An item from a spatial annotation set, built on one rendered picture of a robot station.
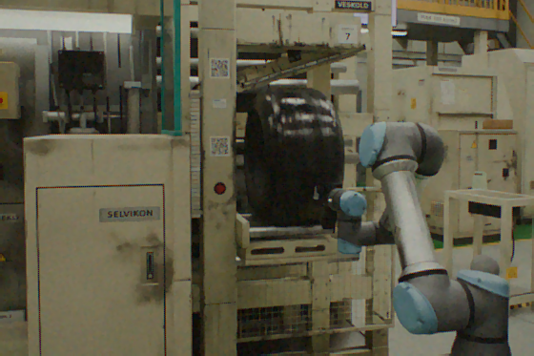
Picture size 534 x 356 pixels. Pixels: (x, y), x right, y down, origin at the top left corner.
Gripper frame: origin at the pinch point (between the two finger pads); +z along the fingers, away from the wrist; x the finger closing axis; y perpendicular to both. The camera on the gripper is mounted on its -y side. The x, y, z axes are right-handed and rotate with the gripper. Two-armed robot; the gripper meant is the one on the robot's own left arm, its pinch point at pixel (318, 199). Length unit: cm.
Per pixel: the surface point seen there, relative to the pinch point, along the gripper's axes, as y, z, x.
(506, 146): 10, 357, -347
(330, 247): -19.4, 7.9, -7.6
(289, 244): -17.4, 7.9, 8.5
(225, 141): 21.0, 16.9, 30.7
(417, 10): 219, 618, -379
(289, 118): 29.2, 1.9, 10.0
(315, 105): 34.2, 5.9, -1.1
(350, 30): 70, 42, -30
